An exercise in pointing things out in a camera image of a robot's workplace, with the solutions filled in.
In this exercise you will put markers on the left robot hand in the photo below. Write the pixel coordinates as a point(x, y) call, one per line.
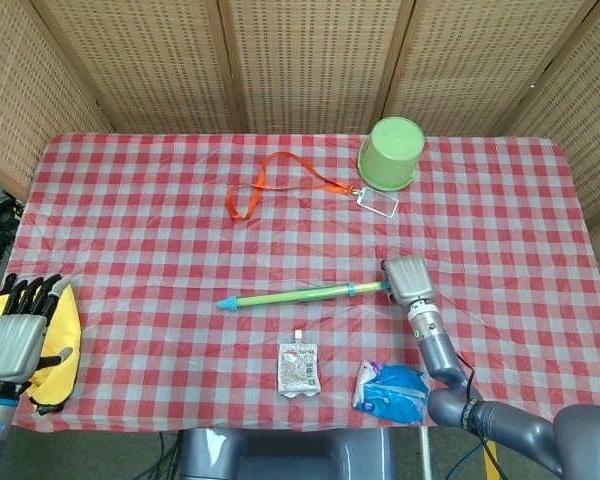
point(12, 345)

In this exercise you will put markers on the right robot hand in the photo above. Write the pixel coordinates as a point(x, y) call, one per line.
point(410, 280)

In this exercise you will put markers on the wicker folding screen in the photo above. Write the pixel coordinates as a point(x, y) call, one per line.
point(310, 60)

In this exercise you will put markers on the green plastic bucket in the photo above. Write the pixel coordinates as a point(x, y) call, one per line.
point(392, 150)

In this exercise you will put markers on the green and blue stick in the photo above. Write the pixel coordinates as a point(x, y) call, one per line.
point(290, 296)

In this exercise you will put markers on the clear badge holder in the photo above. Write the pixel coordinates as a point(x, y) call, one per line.
point(378, 202)

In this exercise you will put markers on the yellow cleaning mitt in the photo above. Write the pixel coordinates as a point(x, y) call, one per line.
point(67, 325)

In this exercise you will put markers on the white spouted drink pouch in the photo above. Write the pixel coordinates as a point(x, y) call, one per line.
point(297, 372)

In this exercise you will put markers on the blue tissue pack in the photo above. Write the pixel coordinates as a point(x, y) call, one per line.
point(395, 395)

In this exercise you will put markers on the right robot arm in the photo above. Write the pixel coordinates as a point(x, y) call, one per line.
point(510, 425)

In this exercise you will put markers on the grey robot torso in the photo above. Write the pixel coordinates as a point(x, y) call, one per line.
point(285, 455)

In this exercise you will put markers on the white table leg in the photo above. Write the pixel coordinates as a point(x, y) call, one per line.
point(424, 455)

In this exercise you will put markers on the red white checkered tablecloth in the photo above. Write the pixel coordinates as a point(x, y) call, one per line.
point(180, 275)

